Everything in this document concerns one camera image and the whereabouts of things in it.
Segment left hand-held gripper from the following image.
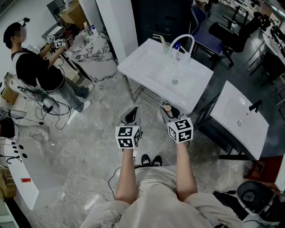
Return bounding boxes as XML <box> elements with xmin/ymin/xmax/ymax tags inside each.
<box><xmin>115</xmin><ymin>107</ymin><xmax>143</xmax><ymax>149</ymax></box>

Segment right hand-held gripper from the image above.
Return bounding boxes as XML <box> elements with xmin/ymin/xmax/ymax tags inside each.
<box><xmin>159</xmin><ymin>106</ymin><xmax>193</xmax><ymax>144</ymax></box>

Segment small beige round object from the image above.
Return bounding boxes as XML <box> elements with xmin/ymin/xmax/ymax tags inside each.
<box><xmin>161</xmin><ymin>105</ymin><xmax>175</xmax><ymax>118</ymax></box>

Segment person's left forearm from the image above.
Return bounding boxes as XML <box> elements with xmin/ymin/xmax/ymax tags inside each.
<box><xmin>115</xmin><ymin>148</ymin><xmax>137</xmax><ymax>204</ymax></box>

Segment person's right forearm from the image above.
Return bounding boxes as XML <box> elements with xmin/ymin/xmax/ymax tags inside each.
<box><xmin>175</xmin><ymin>142</ymin><xmax>199</xmax><ymax>203</ymax></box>

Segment metal sink stand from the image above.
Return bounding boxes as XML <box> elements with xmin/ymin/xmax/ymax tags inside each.
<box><xmin>121</xmin><ymin>73</ymin><xmax>170</xmax><ymax>108</ymax></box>

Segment white ceramic sink basin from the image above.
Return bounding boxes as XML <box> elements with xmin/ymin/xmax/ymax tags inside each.
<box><xmin>117</xmin><ymin>38</ymin><xmax>214</xmax><ymax>114</ymax></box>

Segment person's left black shoe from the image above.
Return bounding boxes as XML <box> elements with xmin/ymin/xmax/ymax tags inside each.
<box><xmin>141</xmin><ymin>154</ymin><xmax>151</xmax><ymax>167</ymax></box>

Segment white washbasin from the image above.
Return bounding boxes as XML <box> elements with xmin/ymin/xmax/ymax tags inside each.
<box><xmin>210</xmin><ymin>80</ymin><xmax>269</xmax><ymax>160</ymax></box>

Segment marble pattern cabinet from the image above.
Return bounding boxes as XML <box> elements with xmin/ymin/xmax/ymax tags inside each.
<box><xmin>66</xmin><ymin>33</ymin><xmax>119</xmax><ymax>83</ymax></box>

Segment black faucet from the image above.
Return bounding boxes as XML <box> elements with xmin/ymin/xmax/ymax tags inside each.
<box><xmin>248</xmin><ymin>99</ymin><xmax>263</xmax><ymax>113</ymax></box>

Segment blue upholstered chair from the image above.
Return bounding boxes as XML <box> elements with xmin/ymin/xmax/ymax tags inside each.
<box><xmin>190</xmin><ymin>4</ymin><xmax>224</xmax><ymax>65</ymax></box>

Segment person's beige shirt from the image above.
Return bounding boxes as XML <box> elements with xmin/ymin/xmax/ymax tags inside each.
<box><xmin>79</xmin><ymin>166</ymin><xmax>244</xmax><ymax>228</ymax></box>

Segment dark cabinet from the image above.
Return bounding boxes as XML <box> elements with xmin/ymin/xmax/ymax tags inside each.
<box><xmin>130</xmin><ymin>0</ymin><xmax>195</xmax><ymax>48</ymax></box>

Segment black office chair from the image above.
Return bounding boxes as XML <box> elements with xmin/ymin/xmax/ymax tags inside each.
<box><xmin>208</xmin><ymin>11</ymin><xmax>259</xmax><ymax>68</ymax></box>

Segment white curved counter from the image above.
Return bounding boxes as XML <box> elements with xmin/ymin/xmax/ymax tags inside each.
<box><xmin>0</xmin><ymin>137</ymin><xmax>61</xmax><ymax>211</ymax></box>

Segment large cardboard box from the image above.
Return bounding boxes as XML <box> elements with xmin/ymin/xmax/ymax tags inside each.
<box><xmin>58</xmin><ymin>0</ymin><xmax>88</xmax><ymax>29</ymax></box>

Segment small cardboard box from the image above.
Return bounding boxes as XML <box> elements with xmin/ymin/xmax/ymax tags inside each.
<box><xmin>0</xmin><ymin>86</ymin><xmax>20</xmax><ymax>105</ymax></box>

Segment black floor cables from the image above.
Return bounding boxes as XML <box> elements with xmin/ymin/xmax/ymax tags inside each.
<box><xmin>17</xmin><ymin>86</ymin><xmax>73</xmax><ymax>131</ymax></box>

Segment white faucet hose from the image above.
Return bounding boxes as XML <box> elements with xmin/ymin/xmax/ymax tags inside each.
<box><xmin>167</xmin><ymin>33</ymin><xmax>195</xmax><ymax>65</ymax></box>

